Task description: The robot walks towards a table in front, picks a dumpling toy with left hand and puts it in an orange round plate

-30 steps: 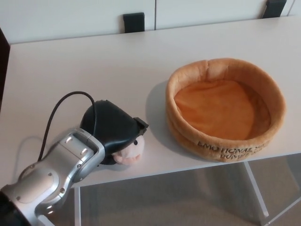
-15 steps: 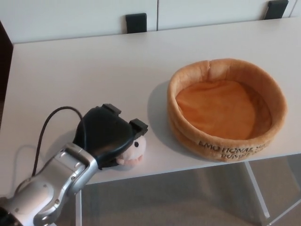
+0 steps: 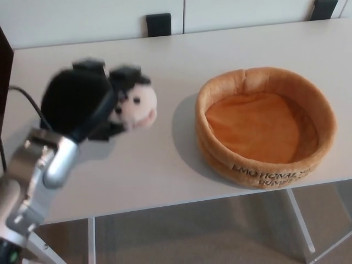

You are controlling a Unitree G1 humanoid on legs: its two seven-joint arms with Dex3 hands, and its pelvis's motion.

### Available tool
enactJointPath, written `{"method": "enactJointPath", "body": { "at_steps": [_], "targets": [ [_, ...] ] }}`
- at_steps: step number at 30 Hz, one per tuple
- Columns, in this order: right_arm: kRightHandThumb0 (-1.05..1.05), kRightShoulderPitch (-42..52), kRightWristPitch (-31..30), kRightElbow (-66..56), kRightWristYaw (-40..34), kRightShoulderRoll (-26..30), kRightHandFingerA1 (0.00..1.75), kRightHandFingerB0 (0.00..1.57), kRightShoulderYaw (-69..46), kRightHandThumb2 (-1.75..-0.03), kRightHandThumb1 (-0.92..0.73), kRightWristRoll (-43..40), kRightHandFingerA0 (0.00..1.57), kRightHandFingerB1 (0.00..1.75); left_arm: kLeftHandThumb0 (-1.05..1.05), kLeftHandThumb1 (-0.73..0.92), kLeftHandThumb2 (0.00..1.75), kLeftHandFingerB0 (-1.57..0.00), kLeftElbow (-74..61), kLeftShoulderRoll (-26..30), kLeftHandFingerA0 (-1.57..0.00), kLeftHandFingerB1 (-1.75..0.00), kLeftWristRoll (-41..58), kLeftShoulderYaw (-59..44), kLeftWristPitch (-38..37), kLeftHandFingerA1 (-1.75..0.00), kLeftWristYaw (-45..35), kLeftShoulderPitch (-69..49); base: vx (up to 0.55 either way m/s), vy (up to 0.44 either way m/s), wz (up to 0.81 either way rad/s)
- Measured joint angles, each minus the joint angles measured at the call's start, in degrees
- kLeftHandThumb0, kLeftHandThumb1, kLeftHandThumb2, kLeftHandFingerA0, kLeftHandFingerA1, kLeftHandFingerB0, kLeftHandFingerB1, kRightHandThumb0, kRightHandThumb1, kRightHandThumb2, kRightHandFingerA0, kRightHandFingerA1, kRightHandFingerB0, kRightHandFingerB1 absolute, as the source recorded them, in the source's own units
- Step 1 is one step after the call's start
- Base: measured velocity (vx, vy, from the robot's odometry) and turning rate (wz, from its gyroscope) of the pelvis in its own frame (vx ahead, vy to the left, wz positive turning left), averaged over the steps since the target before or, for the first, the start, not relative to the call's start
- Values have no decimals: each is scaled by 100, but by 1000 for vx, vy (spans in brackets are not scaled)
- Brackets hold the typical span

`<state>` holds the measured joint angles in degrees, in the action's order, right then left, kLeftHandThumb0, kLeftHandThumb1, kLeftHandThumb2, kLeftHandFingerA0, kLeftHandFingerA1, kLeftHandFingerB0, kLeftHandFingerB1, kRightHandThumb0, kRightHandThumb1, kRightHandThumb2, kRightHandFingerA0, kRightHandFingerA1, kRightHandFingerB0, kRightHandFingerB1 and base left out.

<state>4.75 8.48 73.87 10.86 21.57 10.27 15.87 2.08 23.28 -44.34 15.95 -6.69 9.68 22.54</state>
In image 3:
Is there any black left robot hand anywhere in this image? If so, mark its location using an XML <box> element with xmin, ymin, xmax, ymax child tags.
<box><xmin>40</xmin><ymin>57</ymin><xmax>153</xmax><ymax>144</ymax></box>

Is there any pink plush dumpling toy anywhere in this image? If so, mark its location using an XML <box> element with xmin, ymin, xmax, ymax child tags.
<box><xmin>108</xmin><ymin>82</ymin><xmax>159</xmax><ymax>132</ymax></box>

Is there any black robot body part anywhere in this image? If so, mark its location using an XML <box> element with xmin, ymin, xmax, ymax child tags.
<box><xmin>0</xmin><ymin>238</ymin><xmax>23</xmax><ymax>264</ymax></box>

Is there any orange plush round basket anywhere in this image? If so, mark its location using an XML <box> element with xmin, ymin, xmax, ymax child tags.
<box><xmin>194</xmin><ymin>68</ymin><xmax>338</xmax><ymax>190</ymax></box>

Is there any dark brown panel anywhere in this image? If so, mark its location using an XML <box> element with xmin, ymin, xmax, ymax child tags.
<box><xmin>0</xmin><ymin>26</ymin><xmax>14</xmax><ymax>140</ymax></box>

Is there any white cabinet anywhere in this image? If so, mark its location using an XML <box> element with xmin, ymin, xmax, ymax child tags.
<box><xmin>0</xmin><ymin>0</ymin><xmax>352</xmax><ymax>51</ymax></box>

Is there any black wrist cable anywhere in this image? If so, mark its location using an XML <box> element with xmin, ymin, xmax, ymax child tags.
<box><xmin>8</xmin><ymin>86</ymin><xmax>53</xmax><ymax>131</ymax></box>

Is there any black rectangular bracket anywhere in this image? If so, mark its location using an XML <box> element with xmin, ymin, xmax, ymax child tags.
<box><xmin>145</xmin><ymin>13</ymin><xmax>172</xmax><ymax>36</ymax></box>
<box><xmin>313</xmin><ymin>0</ymin><xmax>343</xmax><ymax>20</ymax></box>

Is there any white left table leg frame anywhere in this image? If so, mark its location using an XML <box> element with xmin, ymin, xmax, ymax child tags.
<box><xmin>24</xmin><ymin>216</ymin><xmax>96</xmax><ymax>264</ymax></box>

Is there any white table leg frame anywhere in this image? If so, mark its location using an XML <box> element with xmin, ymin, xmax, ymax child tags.
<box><xmin>24</xmin><ymin>216</ymin><xmax>96</xmax><ymax>264</ymax></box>
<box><xmin>285</xmin><ymin>188</ymin><xmax>352</xmax><ymax>262</ymax></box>

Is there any white right table leg frame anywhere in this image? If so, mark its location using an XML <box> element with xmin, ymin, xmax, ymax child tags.
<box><xmin>285</xmin><ymin>188</ymin><xmax>352</xmax><ymax>262</ymax></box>

